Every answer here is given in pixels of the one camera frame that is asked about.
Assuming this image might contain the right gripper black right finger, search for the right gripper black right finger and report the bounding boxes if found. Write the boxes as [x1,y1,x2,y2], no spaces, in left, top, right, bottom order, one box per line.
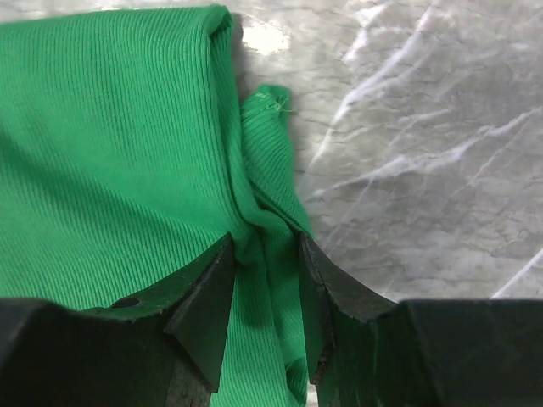
[299,234,542,406]

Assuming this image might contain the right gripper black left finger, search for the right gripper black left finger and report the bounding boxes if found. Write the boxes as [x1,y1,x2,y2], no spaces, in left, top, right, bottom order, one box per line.
[1,236,236,406]

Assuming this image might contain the green tank top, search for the green tank top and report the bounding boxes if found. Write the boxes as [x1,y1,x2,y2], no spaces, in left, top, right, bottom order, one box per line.
[1,5,310,406]

